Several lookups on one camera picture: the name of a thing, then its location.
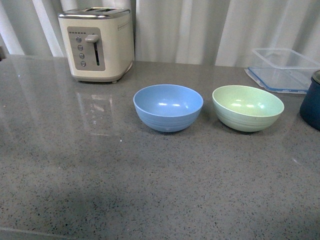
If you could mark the green bowl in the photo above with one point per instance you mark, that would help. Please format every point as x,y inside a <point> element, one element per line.
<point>246,108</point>

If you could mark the blue bowl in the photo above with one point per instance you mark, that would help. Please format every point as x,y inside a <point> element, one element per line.
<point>168,107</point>

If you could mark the cream toaster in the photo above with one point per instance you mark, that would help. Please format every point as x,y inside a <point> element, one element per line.
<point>99,43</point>

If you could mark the clear container lid blue seal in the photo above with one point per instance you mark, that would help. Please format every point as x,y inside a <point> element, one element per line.
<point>291,81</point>

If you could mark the clear plastic food container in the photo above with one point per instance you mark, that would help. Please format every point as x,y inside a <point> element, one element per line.
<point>285,58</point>

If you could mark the blue saucepan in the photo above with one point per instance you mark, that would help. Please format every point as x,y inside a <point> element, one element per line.
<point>310,107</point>

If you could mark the glass pot lid blue knob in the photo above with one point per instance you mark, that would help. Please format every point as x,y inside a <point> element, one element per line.
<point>316,76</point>

